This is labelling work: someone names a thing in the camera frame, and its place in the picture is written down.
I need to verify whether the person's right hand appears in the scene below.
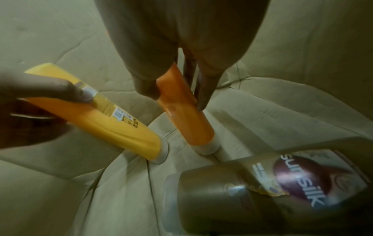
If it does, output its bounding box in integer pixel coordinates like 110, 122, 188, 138
94, 0, 272, 111

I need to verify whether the person's left hand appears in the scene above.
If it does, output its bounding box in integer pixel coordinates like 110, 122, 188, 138
0, 69, 97, 150

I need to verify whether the small yellow shampoo bottle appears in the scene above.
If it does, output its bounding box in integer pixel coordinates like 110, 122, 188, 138
24, 62, 170, 164

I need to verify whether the small orange shampoo bottle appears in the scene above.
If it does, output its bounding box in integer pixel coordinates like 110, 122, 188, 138
155, 62, 221, 156

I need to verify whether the brown cardboard box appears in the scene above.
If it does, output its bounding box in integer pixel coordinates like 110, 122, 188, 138
0, 0, 373, 236

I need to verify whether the small gold shampoo bottle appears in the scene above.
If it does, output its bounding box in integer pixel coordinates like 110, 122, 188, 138
161, 136, 373, 236

